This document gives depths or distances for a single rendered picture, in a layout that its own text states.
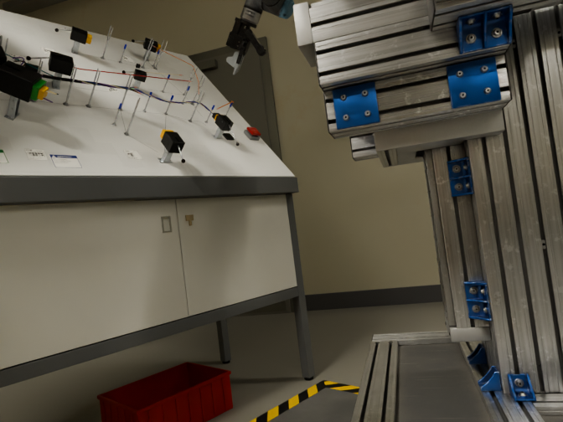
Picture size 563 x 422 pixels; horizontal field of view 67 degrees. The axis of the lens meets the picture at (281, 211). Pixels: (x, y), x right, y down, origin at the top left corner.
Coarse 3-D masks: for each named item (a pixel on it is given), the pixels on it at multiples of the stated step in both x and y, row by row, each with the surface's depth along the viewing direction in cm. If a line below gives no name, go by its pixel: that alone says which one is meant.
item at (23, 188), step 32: (0, 192) 104; (32, 192) 109; (64, 192) 114; (96, 192) 121; (128, 192) 128; (160, 192) 135; (192, 192) 144; (224, 192) 154; (256, 192) 166; (288, 192) 179
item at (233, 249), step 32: (192, 224) 147; (224, 224) 157; (256, 224) 169; (288, 224) 183; (192, 256) 146; (224, 256) 156; (256, 256) 167; (288, 256) 180; (192, 288) 144; (224, 288) 154; (256, 288) 165; (288, 288) 178
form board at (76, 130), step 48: (96, 48) 185; (0, 96) 128; (48, 96) 140; (96, 96) 155; (144, 96) 173; (192, 96) 195; (0, 144) 113; (48, 144) 122; (96, 144) 133; (144, 144) 146; (192, 144) 162; (240, 144) 183
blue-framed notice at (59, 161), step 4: (52, 156) 119; (56, 156) 120; (60, 156) 121; (64, 156) 122; (68, 156) 123; (72, 156) 123; (76, 156) 124; (52, 160) 118; (56, 160) 119; (60, 160) 120; (64, 160) 120; (68, 160) 121; (72, 160) 122; (76, 160) 123; (56, 164) 118; (60, 164) 118; (64, 164) 119; (68, 164) 120; (72, 164) 121; (76, 164) 122; (80, 164) 122
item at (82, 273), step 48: (0, 240) 106; (48, 240) 114; (96, 240) 123; (144, 240) 134; (0, 288) 105; (48, 288) 112; (96, 288) 122; (144, 288) 132; (0, 336) 104; (48, 336) 111; (96, 336) 120
